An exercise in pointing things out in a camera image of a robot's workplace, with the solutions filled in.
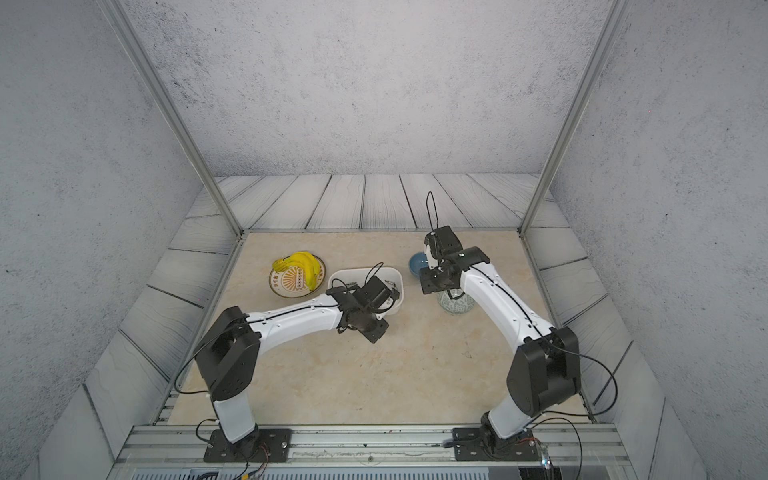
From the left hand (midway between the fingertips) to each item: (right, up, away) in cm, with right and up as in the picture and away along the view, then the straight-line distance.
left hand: (384, 331), depth 87 cm
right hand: (+14, +15, -2) cm, 20 cm away
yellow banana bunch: (-28, +20, +17) cm, 38 cm away
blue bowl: (+11, +19, +21) cm, 31 cm away
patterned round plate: (-32, +12, +18) cm, 39 cm away
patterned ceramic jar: (+24, +5, +11) cm, 27 cm away
